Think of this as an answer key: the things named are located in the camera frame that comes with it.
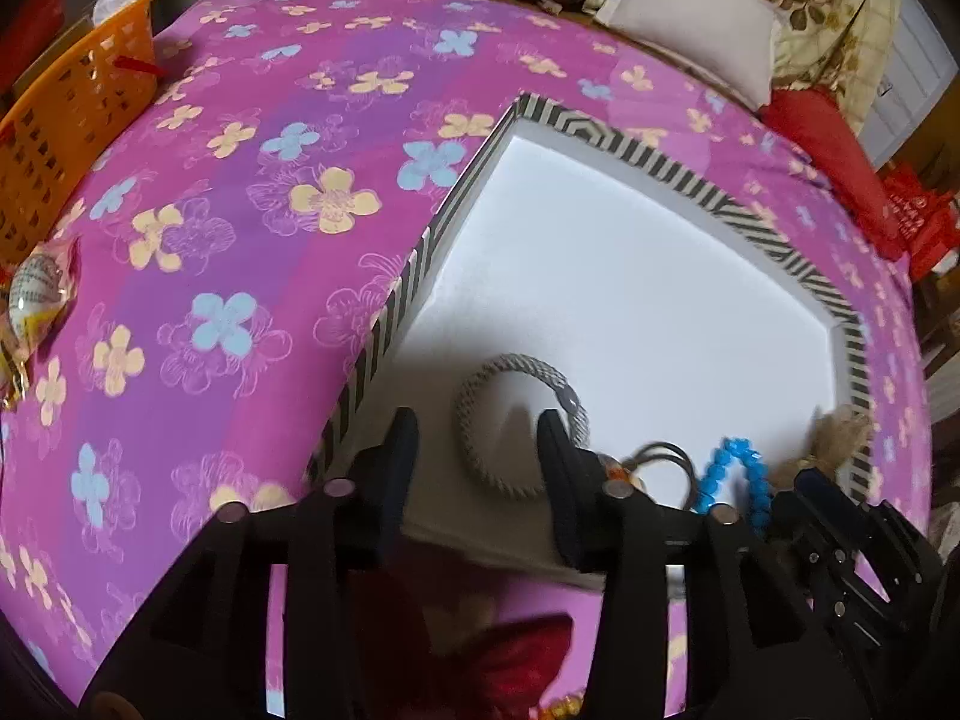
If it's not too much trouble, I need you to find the red cushion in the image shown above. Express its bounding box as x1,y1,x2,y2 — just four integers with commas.
760,89,907,262

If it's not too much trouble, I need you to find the leopard print bow scrunchie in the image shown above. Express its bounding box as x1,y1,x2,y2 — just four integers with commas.
770,405,872,493

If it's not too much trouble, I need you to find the flower charm brown hair tie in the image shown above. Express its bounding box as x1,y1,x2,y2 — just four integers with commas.
605,440,703,512

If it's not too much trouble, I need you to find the blue bead bracelet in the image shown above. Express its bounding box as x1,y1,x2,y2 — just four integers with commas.
693,434,775,533

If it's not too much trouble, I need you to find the red satin bow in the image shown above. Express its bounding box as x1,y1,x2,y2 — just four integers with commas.
384,541,574,718

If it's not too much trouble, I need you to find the pink floral bedsheet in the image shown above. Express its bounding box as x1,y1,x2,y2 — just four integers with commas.
2,0,931,700

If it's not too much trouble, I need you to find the orange plastic basket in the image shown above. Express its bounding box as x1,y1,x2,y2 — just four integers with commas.
0,0,164,270

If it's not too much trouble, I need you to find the wrapped candy ball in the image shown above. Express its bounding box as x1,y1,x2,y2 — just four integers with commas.
7,238,78,355

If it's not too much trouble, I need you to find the white small pillow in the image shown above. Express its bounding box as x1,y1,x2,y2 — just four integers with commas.
596,0,779,110

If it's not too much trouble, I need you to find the red paper bag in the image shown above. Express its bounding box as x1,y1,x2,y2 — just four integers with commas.
880,163,958,283

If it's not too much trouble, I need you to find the grey white braided hair tie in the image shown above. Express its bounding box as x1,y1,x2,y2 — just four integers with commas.
454,352,591,501

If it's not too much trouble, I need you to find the floral beige quilt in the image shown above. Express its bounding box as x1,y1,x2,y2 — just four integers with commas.
765,0,901,132

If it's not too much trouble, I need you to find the striped hexagonal white tray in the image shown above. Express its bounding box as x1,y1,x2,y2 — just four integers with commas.
308,93,871,585

